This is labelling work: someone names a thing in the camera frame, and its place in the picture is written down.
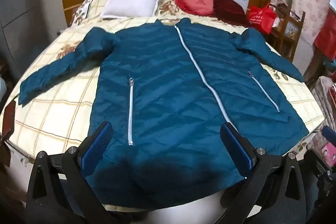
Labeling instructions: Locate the white pillow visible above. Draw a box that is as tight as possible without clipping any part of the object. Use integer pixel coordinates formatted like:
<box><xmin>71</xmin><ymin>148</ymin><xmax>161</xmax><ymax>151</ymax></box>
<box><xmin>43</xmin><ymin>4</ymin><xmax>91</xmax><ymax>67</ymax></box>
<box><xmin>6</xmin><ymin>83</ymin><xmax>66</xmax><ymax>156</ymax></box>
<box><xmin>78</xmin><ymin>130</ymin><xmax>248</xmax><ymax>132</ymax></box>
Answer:
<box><xmin>100</xmin><ymin>0</ymin><xmax>166</xmax><ymax>20</ymax></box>

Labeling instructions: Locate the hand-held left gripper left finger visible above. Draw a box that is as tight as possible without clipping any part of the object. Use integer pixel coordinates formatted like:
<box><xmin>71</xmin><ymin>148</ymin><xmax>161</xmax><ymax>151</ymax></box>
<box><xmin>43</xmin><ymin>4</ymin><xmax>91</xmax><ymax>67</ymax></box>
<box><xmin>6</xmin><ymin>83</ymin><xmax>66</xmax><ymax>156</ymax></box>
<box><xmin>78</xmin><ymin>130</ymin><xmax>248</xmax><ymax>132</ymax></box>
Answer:
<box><xmin>26</xmin><ymin>121</ymin><xmax>114</xmax><ymax>215</ymax></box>

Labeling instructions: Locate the wooden bedside shelf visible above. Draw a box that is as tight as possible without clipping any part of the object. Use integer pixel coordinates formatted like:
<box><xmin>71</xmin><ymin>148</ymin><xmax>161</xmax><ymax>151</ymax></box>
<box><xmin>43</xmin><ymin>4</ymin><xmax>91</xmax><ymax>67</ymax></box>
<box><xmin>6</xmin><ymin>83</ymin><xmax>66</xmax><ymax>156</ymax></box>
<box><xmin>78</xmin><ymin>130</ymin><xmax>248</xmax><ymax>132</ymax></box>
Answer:
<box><xmin>270</xmin><ymin>4</ymin><xmax>306</xmax><ymax>62</ymax></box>

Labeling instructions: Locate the teal down jacket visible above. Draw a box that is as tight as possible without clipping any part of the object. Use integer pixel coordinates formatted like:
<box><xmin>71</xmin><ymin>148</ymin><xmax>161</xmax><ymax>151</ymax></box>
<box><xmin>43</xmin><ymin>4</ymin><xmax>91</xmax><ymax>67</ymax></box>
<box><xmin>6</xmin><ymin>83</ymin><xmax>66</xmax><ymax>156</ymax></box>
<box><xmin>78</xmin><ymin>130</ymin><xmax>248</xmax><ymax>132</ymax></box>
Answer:
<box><xmin>18</xmin><ymin>17</ymin><xmax>310</xmax><ymax>210</ymax></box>

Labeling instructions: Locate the grey wardrobe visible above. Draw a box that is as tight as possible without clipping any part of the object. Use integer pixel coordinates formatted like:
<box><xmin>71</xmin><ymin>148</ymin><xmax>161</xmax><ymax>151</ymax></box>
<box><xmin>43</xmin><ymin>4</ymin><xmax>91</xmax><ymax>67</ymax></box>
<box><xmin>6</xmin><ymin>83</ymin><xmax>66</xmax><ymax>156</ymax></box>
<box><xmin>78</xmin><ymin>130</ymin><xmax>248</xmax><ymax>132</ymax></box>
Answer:
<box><xmin>0</xmin><ymin>0</ymin><xmax>69</xmax><ymax>72</ymax></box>

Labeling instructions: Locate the bed with floral checked sheet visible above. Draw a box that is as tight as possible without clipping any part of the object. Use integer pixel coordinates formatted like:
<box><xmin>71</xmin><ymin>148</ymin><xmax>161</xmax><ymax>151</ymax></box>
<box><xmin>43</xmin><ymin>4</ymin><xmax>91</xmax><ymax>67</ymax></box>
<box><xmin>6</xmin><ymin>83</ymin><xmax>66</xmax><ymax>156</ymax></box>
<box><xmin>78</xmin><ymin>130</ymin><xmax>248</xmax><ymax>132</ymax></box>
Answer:
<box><xmin>0</xmin><ymin>0</ymin><xmax>326</xmax><ymax>214</ymax></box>

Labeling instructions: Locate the dark red velvet cushion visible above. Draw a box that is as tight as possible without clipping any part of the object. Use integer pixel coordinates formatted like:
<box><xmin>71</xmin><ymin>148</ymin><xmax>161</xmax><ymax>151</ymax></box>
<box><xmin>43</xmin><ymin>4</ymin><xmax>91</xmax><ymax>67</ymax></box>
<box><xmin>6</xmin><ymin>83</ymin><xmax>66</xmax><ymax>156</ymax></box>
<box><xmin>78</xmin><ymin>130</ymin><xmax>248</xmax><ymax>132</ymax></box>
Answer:
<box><xmin>213</xmin><ymin>0</ymin><xmax>251</xmax><ymax>28</ymax></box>

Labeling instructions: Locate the red cloth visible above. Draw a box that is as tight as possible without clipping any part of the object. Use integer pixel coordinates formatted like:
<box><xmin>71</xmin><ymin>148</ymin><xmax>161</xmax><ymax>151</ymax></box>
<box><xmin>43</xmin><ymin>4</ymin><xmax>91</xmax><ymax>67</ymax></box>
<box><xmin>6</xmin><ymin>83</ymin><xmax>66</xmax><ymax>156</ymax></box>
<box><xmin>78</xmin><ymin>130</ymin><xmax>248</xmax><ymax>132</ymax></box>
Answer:
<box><xmin>314</xmin><ymin>18</ymin><xmax>336</xmax><ymax>62</ymax></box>

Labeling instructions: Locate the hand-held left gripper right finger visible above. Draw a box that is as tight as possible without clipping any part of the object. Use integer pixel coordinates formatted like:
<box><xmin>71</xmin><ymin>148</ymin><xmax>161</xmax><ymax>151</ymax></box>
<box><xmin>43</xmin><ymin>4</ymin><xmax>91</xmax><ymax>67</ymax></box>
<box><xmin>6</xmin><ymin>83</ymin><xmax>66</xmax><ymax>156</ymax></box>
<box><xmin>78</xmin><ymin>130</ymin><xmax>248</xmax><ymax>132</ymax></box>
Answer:
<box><xmin>220</xmin><ymin>123</ymin><xmax>306</xmax><ymax>215</ymax></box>

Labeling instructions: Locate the red shopping bag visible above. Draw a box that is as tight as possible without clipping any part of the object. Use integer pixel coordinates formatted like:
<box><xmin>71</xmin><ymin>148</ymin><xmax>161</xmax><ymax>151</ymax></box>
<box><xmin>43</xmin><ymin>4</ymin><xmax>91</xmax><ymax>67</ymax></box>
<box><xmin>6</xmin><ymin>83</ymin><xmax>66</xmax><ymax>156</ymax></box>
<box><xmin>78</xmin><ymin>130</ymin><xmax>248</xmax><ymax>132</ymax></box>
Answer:
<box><xmin>248</xmin><ymin>3</ymin><xmax>277</xmax><ymax>35</ymax></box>

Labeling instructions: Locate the red heart-shaped cushion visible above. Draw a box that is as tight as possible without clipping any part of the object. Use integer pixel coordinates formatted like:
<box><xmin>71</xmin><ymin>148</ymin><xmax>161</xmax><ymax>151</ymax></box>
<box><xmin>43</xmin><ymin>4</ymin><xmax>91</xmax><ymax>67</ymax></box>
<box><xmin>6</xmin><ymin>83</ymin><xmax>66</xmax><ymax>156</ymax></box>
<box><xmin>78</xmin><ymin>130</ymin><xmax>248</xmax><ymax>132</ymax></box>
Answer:
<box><xmin>173</xmin><ymin>0</ymin><xmax>218</xmax><ymax>17</ymax></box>

